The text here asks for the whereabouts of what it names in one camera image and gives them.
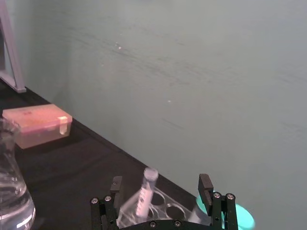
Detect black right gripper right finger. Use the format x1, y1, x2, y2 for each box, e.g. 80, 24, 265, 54
198, 173, 238, 230

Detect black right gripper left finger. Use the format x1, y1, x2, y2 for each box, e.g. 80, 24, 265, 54
90, 175, 124, 230

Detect clear graduated tube, pale cap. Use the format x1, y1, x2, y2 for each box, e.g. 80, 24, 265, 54
135, 167, 159, 218

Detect black table cloth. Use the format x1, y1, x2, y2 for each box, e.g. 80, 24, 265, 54
0, 78, 200, 230

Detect clear plastic tube rack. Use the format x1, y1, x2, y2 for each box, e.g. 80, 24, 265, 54
118, 184, 193, 229

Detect clear glass conical flask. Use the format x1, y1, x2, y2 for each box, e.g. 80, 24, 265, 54
0, 118, 37, 230

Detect pink translucent plastic box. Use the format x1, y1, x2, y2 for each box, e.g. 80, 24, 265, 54
2, 103, 73, 150

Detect plain pale wall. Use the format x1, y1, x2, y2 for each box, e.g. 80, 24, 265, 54
4, 0, 307, 230

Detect pale grey metal frame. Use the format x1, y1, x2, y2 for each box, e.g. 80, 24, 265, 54
0, 0, 27, 93

